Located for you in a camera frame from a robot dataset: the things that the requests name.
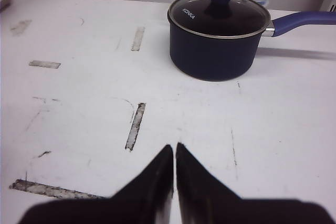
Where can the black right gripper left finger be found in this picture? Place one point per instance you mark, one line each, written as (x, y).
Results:
(145, 199)

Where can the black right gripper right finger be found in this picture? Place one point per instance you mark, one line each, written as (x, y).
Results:
(204, 199)

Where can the dark blue saucepan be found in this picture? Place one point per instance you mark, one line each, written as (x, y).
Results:
(214, 59)

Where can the glass pot lid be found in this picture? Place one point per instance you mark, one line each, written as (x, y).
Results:
(222, 19)

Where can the white metal shelf rack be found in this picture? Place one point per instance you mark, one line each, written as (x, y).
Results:
(328, 6)

